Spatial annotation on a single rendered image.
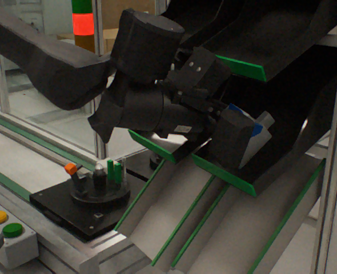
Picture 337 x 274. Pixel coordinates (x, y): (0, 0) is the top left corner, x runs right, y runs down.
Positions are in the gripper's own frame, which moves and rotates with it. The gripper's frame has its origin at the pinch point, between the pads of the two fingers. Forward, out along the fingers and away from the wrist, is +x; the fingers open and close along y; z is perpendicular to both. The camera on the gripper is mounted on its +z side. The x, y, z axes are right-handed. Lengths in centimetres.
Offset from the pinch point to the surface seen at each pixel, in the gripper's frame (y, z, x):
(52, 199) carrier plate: 43, -40, -6
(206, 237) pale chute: 5.9, -23.4, 8.9
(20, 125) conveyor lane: 101, -46, -1
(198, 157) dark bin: 6.0, -8.7, 1.7
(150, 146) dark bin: 15.0, -11.6, -1.6
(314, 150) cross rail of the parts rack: -2.1, -2.3, 15.3
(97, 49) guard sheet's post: 65, -8, 5
